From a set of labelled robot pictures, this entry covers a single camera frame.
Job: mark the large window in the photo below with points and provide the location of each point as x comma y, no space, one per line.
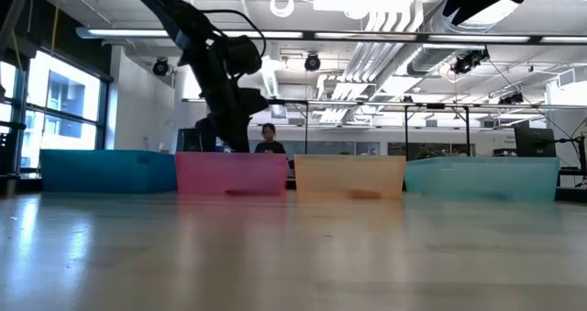
64,100

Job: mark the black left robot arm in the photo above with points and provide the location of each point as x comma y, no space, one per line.
179,13

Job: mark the black ceiling camera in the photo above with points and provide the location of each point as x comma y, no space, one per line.
468,61
313,62
160,67
511,98

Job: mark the person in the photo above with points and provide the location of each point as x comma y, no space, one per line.
270,141

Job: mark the silver ventilation duct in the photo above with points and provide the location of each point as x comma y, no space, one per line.
435,31

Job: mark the overhead light bar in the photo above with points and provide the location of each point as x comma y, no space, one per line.
137,33

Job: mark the blue plastic bin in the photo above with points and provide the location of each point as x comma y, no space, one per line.
105,171

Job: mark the teal plastic bin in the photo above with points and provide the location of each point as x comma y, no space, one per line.
481,178

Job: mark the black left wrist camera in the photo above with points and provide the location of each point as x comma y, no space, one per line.
243,56

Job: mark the orange plastic bin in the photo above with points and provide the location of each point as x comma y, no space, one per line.
348,175

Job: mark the black monitor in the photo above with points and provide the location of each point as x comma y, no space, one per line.
534,141
185,140

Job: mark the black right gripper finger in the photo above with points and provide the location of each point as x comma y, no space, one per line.
463,8

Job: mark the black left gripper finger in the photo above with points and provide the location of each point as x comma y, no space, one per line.
234,139
205,132

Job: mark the pink plastic bin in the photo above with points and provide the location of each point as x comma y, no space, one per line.
229,173

